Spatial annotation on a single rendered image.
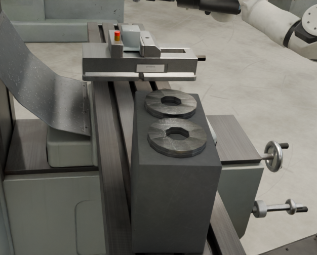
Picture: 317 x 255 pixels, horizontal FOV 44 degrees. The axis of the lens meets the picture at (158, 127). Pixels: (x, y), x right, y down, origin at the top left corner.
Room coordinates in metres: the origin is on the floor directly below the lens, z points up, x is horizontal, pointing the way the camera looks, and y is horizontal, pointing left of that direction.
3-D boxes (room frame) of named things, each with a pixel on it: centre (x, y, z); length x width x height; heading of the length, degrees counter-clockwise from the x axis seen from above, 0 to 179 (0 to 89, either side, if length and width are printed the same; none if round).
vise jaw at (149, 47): (1.14, 0.06, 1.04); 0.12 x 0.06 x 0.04; 13
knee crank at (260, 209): (1.03, -0.46, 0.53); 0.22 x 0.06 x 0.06; 104
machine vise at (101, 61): (1.14, 0.08, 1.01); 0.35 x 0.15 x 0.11; 103
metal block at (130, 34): (1.13, 0.11, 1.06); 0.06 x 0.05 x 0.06; 13
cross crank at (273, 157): (1.16, -0.39, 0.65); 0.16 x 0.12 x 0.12; 104
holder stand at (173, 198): (0.54, -0.02, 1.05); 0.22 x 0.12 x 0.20; 7
